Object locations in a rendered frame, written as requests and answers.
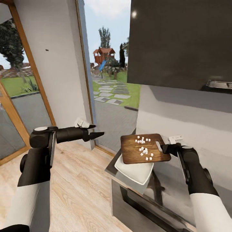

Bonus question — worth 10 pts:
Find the bowl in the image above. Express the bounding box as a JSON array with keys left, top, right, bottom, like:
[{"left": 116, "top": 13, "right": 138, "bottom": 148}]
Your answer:
[{"left": 115, "top": 154, "right": 154, "bottom": 185}]

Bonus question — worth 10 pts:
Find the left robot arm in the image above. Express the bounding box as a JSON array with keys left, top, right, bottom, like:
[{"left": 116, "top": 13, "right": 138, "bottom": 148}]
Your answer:
[{"left": 0, "top": 117, "right": 104, "bottom": 232}]

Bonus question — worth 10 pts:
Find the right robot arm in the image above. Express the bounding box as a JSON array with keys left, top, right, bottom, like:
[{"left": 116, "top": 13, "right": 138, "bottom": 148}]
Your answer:
[{"left": 161, "top": 135, "right": 232, "bottom": 232}]

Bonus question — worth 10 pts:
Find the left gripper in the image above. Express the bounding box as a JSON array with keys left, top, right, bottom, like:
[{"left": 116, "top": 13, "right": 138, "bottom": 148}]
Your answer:
[{"left": 67, "top": 125, "right": 104, "bottom": 142}]

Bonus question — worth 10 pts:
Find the cutting board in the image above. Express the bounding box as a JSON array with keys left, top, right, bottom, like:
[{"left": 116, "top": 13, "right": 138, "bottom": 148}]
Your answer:
[{"left": 120, "top": 133, "right": 171, "bottom": 164}]

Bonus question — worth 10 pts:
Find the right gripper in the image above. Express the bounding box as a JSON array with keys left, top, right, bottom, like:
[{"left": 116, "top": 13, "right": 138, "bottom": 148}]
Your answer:
[{"left": 161, "top": 143, "right": 181, "bottom": 155}]

